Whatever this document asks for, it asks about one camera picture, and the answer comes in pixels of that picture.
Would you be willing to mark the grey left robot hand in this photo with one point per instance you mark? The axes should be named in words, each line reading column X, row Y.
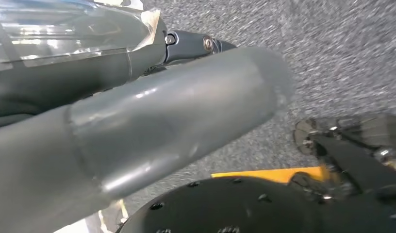
column 137, row 122

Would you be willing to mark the yellow floor tape outline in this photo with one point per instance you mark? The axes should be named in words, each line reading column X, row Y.
column 275, row 175

